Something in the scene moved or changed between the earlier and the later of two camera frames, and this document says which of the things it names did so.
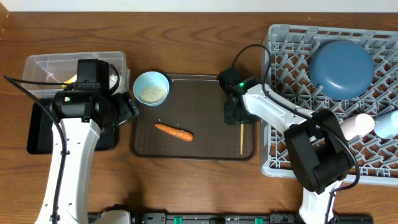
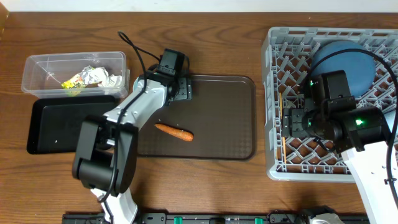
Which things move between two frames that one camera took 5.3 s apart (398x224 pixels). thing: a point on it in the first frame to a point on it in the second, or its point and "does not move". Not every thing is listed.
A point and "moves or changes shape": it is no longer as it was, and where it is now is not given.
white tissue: [112, 80] moves or changes shape
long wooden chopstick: [242, 139] moves or changes shape
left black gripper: [129, 108] to [186, 93]
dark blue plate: [341, 69] does not move
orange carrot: [183, 134] does not move
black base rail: [229, 218] does not move
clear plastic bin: [63, 68] does not move
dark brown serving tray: [196, 104] does not move
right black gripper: [230, 120] to [292, 122]
